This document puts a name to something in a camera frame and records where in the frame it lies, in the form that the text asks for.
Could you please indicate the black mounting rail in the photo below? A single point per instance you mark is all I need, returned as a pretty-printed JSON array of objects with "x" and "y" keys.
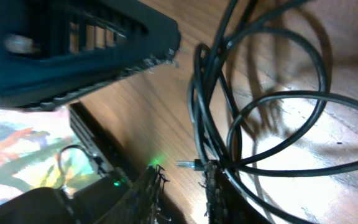
[{"x": 101, "y": 142}]

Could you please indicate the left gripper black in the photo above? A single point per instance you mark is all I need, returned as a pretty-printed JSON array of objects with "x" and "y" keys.
[{"x": 52, "y": 52}]

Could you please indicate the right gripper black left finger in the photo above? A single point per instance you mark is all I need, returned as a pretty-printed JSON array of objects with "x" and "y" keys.
[{"x": 139, "y": 205}]

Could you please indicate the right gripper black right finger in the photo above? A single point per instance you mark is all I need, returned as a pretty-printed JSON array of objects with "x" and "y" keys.
[{"x": 225, "y": 205}]

